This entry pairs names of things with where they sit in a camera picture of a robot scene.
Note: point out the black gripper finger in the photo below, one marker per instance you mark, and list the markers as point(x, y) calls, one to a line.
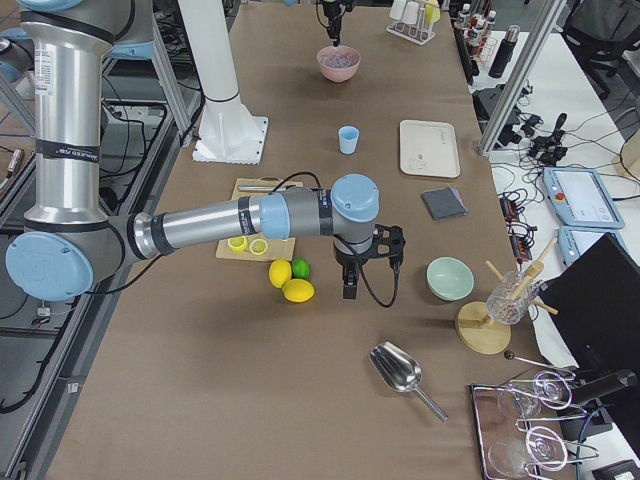
point(330, 31)
point(337, 32)
point(349, 291)

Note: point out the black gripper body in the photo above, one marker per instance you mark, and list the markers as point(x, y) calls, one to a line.
point(330, 15)
point(347, 260)

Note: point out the pile of clear ice cubes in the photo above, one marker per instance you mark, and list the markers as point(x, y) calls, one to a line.
point(339, 58)

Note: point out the white cup rack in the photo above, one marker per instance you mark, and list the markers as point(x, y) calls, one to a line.
point(414, 20)

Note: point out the metal ice scoop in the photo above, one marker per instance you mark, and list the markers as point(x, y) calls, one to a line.
point(402, 373)

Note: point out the light blue plastic cup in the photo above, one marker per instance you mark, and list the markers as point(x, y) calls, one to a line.
point(348, 137)

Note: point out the pink bowl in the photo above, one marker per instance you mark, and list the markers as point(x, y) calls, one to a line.
point(337, 75)

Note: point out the green lime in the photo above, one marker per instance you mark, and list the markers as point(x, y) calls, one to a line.
point(300, 268)

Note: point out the yellow lemon near scoop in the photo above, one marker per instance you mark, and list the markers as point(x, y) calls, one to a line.
point(298, 290)

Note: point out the wooden cutting board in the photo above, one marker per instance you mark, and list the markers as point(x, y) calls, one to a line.
point(278, 249)

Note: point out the lower lemon slice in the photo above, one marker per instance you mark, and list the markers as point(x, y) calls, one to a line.
point(258, 247)

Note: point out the lemon slice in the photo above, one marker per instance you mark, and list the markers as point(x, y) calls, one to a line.
point(238, 244)
point(258, 247)

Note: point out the mint green bowl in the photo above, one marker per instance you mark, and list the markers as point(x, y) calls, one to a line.
point(449, 278)

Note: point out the grey folded cloth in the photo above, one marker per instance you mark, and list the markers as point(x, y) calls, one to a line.
point(444, 203)

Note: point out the upper lemon slice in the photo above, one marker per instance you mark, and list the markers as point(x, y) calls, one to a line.
point(238, 244)

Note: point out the steel muddler black tip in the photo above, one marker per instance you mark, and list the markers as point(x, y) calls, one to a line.
point(268, 189)

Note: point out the wooden glass drying stand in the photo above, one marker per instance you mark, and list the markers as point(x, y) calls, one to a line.
point(485, 327)

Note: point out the cream rabbit tray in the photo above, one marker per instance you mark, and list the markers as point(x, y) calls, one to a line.
point(428, 148)

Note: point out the textured clear glass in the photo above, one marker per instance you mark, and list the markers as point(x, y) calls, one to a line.
point(506, 308)

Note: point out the black water bottle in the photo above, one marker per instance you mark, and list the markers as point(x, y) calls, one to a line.
point(504, 52)

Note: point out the blue teach pendant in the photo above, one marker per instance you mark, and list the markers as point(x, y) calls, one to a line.
point(575, 241)
point(580, 198)

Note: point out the mirror tray with glasses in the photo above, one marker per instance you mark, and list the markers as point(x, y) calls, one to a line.
point(517, 427)

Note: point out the black monitor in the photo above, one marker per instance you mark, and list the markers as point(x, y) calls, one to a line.
point(597, 298)

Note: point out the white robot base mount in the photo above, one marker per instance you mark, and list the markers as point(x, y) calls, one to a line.
point(228, 132)

